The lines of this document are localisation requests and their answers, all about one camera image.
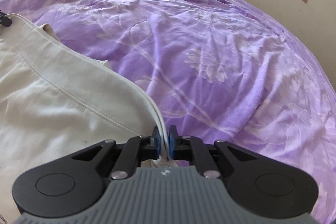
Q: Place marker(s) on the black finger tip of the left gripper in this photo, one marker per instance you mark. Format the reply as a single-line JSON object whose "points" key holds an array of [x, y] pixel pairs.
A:
{"points": [[4, 20]]}

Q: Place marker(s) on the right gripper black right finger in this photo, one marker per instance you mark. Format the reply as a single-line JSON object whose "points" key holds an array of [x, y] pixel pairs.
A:
{"points": [[261, 185]]}

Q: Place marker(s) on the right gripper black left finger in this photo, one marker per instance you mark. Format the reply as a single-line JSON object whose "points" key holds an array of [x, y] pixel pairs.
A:
{"points": [[73, 183]]}

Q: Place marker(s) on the white small shirt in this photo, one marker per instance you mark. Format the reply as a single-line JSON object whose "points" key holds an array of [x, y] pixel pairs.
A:
{"points": [[55, 101]]}

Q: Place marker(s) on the purple floral bed quilt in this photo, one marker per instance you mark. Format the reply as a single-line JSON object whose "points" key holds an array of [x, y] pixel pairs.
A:
{"points": [[217, 69]]}

